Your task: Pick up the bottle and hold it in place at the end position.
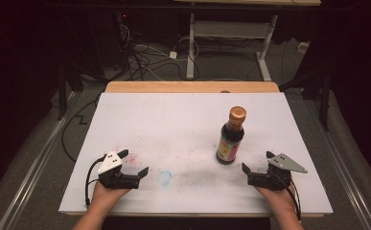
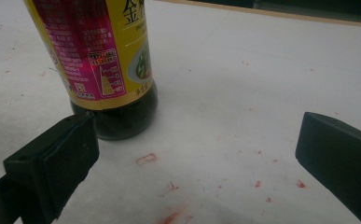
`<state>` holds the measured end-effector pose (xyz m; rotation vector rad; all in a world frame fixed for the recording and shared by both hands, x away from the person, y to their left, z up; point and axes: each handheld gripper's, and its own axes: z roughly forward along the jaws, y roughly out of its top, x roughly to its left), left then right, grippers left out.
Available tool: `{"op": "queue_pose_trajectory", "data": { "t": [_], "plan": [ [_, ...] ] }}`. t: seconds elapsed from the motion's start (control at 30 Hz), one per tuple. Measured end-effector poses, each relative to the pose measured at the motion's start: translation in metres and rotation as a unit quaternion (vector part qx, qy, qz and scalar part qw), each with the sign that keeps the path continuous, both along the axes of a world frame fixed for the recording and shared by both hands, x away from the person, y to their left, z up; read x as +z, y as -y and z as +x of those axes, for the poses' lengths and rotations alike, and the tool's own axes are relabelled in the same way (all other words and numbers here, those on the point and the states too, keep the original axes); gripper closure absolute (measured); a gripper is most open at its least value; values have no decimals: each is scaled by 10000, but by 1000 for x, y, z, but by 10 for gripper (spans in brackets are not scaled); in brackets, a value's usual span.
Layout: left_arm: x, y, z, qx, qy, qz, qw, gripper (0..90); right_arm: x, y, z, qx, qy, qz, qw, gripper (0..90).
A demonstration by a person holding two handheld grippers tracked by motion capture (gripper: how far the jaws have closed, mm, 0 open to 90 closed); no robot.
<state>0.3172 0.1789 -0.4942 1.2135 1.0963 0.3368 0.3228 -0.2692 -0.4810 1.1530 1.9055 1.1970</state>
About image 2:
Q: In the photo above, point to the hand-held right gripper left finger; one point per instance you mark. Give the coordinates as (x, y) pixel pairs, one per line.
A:
(60, 165)

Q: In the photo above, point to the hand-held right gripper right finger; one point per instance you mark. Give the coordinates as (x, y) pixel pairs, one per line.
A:
(340, 158)

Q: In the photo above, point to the dark sauce bottle yellow label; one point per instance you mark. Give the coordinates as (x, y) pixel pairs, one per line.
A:
(106, 62)

